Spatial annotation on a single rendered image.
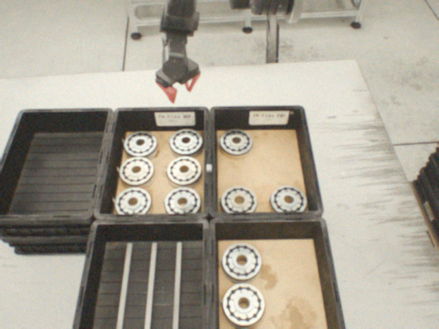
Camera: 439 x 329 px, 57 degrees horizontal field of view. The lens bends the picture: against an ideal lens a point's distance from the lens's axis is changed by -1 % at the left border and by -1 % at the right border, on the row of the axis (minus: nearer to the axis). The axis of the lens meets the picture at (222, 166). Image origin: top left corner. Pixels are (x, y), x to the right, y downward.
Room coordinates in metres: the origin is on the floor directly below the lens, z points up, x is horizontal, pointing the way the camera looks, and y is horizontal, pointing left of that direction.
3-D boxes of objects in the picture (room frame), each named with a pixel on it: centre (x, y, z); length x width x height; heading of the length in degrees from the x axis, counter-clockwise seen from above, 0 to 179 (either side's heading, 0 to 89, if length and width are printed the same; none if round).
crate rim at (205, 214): (0.71, 0.19, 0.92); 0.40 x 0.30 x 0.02; 1
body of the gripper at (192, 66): (0.83, 0.12, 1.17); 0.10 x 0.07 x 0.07; 136
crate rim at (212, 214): (0.72, -0.11, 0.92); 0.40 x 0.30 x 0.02; 1
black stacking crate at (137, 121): (0.71, 0.19, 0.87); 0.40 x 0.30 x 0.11; 1
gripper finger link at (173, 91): (0.81, 0.13, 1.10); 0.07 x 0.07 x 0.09; 46
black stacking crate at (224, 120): (0.72, -0.11, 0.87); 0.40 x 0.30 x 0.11; 1
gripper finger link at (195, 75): (0.84, 0.10, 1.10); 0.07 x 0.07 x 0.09; 46
